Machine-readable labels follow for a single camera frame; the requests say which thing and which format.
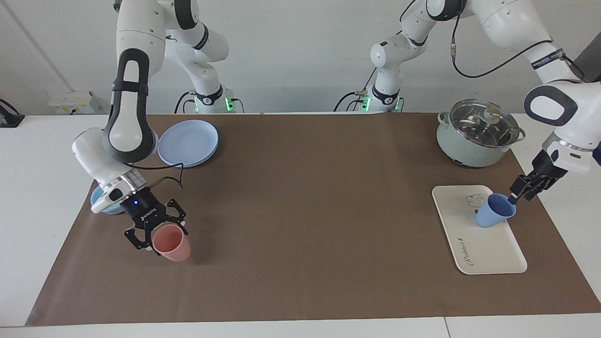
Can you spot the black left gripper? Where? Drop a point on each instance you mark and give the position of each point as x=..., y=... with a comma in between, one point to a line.
x=547, y=169

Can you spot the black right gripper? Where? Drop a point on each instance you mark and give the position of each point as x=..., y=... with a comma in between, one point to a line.
x=143, y=209

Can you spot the pink cup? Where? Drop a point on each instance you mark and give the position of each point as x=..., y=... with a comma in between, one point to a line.
x=173, y=246

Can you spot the blue ribbed cup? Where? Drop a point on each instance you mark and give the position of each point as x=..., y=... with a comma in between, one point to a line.
x=495, y=213

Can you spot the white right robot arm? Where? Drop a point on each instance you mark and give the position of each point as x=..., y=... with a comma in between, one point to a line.
x=129, y=117

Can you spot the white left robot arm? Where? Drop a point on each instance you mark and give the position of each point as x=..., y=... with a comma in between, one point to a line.
x=558, y=103

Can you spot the cream rabbit print tray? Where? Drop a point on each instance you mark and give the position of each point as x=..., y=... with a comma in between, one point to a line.
x=479, y=249

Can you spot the light blue bowl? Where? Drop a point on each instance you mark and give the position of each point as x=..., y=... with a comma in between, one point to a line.
x=101, y=204

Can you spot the pale green cooking pot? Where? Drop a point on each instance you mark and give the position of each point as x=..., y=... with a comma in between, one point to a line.
x=469, y=152

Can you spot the glass pot lid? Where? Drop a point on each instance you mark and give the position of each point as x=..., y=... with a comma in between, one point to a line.
x=483, y=124

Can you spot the lavender blue plate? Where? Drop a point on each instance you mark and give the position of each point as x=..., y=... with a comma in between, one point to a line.
x=188, y=143

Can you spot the brown table mat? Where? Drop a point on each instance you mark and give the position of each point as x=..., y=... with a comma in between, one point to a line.
x=305, y=225

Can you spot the white power strip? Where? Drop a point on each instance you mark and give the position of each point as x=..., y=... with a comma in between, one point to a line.
x=73, y=102

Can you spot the black desk clamp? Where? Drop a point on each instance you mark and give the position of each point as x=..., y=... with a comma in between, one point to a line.
x=8, y=116

